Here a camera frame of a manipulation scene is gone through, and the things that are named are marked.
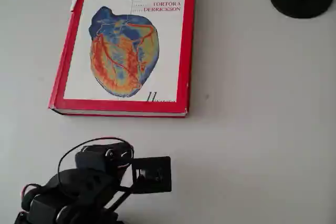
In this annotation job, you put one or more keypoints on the red anatomy textbook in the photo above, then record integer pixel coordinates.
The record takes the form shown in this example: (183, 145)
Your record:
(168, 51)

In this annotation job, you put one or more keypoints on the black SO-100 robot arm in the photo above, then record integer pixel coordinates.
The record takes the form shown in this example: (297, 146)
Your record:
(68, 187)

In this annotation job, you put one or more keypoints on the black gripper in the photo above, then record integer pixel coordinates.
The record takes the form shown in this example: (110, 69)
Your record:
(92, 161)

